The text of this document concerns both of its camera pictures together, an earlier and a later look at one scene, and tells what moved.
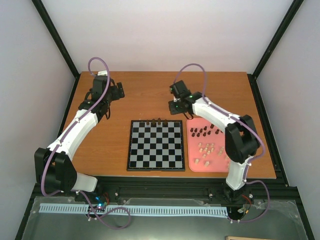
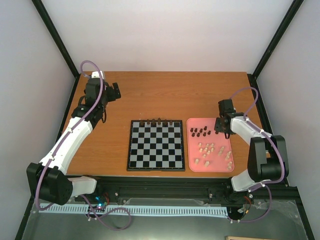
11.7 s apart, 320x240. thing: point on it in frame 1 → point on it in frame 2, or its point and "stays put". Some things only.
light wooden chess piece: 220,151 stays put
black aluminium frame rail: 205,191 stays put
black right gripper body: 176,110 → 219,127
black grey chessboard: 156,147 stays put
